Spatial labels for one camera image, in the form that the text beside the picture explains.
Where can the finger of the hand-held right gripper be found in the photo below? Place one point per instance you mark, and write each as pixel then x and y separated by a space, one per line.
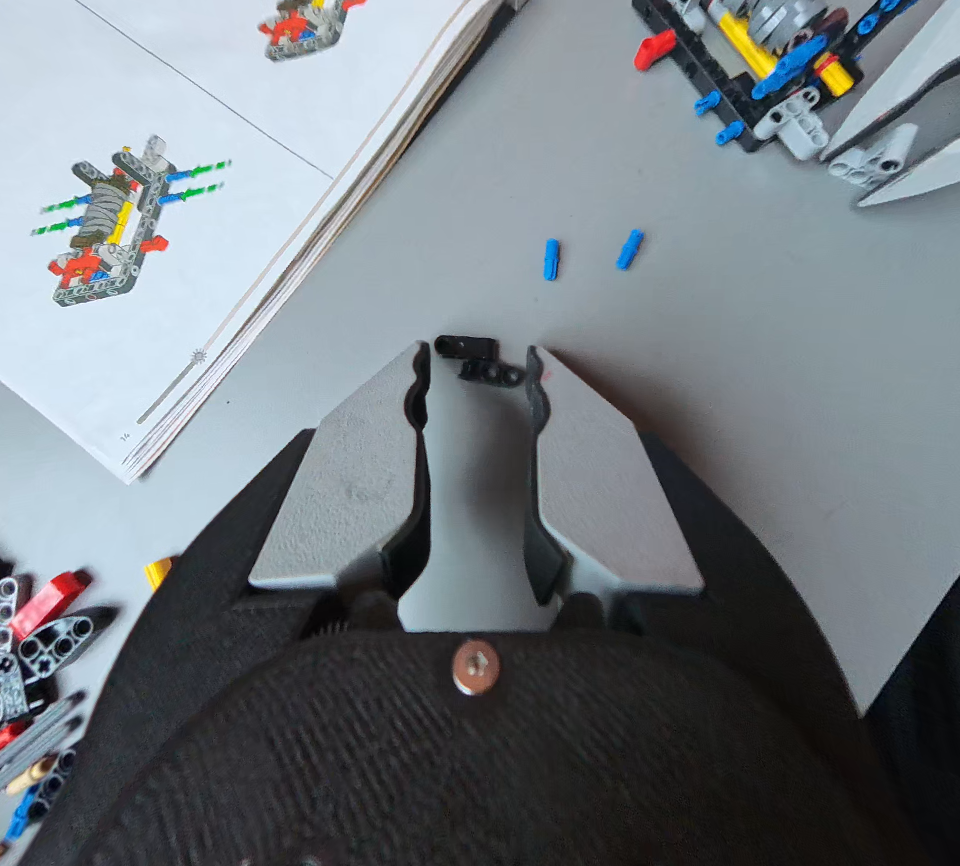
pixel 900 70
pixel 930 175

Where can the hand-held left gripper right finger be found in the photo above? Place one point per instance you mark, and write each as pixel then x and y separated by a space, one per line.
pixel 615 498

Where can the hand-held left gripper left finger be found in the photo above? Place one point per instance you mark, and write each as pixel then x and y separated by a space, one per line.
pixel 345 498

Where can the grey T-shaped lego beam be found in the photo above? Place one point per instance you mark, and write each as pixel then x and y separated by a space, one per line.
pixel 874 159

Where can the yellow lego connector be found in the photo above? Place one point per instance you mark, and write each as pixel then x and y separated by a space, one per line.
pixel 157 573

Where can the blue lego pin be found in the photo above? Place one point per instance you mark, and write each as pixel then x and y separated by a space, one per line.
pixel 551 259
pixel 630 249

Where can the pile of loose lego pieces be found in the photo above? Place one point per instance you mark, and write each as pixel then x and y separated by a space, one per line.
pixel 45 648

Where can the person's dark clothed torso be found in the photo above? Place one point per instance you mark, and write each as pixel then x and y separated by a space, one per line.
pixel 926 753

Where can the white instruction booklet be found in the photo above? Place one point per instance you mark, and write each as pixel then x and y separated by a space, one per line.
pixel 225 93

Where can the lego engine frame assembly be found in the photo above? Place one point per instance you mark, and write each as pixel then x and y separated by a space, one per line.
pixel 750 18

